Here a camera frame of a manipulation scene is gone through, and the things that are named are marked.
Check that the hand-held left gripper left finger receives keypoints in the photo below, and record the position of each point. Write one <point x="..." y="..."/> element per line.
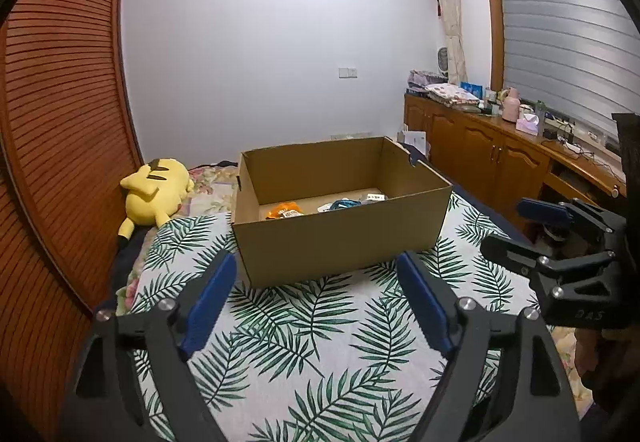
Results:
<point x="207" y="307"/>

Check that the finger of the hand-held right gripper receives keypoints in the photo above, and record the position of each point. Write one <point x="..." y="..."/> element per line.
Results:
<point x="520" y="252"/>
<point x="542" y="210"/>

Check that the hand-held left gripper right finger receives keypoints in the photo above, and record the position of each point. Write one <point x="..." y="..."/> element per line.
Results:
<point x="425" y="304"/>

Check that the brown cardboard box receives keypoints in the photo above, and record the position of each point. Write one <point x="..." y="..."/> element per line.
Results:
<point x="345" y="242"/>

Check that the long white snack packet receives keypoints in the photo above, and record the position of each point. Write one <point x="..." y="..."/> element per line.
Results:
<point x="375" y="197"/>

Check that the orange snack packet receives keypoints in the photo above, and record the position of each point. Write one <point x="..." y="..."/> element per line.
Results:
<point x="284" y="211"/>

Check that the teal snack packet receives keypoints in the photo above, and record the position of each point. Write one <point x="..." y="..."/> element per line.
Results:
<point x="342" y="204"/>

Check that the white power strip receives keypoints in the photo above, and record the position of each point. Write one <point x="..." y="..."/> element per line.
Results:
<point x="572" y="147"/>

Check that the wooden cabinet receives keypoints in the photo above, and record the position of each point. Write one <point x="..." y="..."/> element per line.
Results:
<point x="490" y="156"/>

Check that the pink tissue box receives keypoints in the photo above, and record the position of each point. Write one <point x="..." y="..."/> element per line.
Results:
<point x="527" y="125"/>

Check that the dark blue blanket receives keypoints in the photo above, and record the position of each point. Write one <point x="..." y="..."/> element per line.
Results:
<point x="124" y="272"/>

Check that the green bottle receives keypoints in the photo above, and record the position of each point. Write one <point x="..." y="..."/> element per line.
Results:
<point x="540" y="111"/>

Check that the pink thermos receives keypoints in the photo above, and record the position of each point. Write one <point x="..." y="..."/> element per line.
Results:
<point x="511" y="105"/>

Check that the yellow plush toy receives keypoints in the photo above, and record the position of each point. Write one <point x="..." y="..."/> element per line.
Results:
<point x="155" y="192"/>

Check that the blue box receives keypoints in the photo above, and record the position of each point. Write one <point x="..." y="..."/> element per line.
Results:
<point x="471" y="89"/>

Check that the white paper bag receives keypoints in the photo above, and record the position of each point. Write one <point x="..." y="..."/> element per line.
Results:
<point x="414" y="141"/>

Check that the folded floral cloth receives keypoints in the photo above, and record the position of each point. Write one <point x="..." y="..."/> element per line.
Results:
<point x="452" y="95"/>

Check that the grey window blind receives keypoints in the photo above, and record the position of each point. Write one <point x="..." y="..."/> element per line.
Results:
<point x="560" y="31"/>

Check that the purple grey cloth pile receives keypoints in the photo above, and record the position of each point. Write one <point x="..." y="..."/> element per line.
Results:
<point x="422" y="79"/>

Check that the wooden louvered wardrobe door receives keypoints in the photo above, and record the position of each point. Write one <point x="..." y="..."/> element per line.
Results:
<point x="30" y="322"/>
<point x="65" y="96"/>

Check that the small white fan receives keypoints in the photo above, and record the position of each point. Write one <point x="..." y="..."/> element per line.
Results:
<point x="443" y="60"/>

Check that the beige curtain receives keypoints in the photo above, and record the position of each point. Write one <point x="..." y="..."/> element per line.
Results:
<point x="450" y="11"/>

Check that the red hanging ornament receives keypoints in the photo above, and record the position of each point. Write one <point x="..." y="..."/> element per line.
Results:
<point x="439" y="7"/>

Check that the wooden window frame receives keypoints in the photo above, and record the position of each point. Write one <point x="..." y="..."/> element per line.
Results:
<point x="492" y="11"/>

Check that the white wall switch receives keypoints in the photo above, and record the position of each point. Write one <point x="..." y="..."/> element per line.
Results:
<point x="348" y="72"/>

